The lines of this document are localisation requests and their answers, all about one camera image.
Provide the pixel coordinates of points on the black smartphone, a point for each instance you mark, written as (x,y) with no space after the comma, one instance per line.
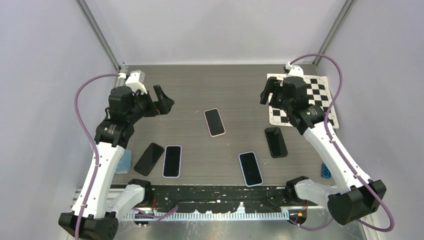
(214,122)

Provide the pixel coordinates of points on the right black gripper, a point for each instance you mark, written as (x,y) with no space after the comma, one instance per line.
(271,83)

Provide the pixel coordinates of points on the phone in light-blue case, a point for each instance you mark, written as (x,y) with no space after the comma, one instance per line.
(250,169)

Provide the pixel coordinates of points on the blue toy brick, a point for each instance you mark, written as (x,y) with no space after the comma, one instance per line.
(325,172)

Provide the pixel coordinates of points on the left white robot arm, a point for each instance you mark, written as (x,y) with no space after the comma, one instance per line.
(93,216)

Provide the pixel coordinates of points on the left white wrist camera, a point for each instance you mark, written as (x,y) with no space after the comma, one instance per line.
(135,81)

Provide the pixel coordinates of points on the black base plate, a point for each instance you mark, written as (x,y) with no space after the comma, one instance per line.
(219,199)

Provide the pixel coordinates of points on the phone in black case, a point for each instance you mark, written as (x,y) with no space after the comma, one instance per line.
(276,143)

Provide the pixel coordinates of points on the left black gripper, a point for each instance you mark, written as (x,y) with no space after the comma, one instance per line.
(163,105)

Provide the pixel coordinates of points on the checkerboard calibration mat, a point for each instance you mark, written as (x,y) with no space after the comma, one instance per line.
(318,93)

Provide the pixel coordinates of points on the beige phone case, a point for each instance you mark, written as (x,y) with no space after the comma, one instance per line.
(222,132)

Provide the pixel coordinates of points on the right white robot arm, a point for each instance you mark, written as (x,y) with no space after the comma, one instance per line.
(355,195)

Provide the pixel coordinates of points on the black phone bare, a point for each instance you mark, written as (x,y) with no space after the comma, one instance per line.
(148,159)

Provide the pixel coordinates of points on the aluminium front rail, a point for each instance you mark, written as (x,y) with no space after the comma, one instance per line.
(238,215)

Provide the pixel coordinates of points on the phone in lilac case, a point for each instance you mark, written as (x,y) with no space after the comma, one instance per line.
(172,161)

